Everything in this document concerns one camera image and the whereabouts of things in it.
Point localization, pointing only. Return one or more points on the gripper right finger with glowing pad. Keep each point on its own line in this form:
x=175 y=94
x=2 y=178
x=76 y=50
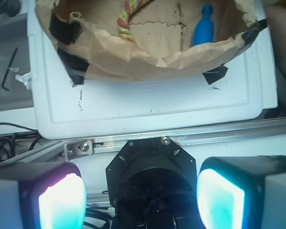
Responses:
x=242 y=192

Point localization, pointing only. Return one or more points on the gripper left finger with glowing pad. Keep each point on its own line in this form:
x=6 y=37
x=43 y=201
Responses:
x=41 y=195

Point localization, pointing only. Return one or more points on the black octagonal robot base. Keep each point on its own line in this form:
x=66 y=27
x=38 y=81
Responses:
x=152 y=185

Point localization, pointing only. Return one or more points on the white plastic bin lid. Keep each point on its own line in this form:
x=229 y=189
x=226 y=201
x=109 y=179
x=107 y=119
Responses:
x=107 y=108

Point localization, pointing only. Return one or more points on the grey tray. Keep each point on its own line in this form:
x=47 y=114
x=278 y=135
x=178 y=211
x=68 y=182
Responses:
x=14 y=60

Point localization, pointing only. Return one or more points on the crumpled white paper scrap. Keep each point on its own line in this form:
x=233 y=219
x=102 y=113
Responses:
x=25 y=78

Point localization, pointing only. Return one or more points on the black tape piece right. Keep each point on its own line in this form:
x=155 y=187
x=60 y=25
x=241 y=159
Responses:
x=215 y=74

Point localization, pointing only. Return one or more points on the black tape piece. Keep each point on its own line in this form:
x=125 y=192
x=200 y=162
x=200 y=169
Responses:
x=75 y=66
x=215 y=74

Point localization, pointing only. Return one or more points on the black tape piece left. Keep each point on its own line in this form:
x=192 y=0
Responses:
x=75 y=66

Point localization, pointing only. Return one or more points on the black allen key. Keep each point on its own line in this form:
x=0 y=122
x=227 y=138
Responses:
x=8 y=70

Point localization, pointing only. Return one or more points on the blue plastic bottle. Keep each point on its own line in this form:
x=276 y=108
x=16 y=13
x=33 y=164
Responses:
x=204 y=31

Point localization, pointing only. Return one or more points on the brown paper bag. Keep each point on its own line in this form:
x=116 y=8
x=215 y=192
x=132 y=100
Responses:
x=141 y=40

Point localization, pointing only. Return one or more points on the aluminum extrusion rail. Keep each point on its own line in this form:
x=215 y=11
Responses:
x=264 y=137

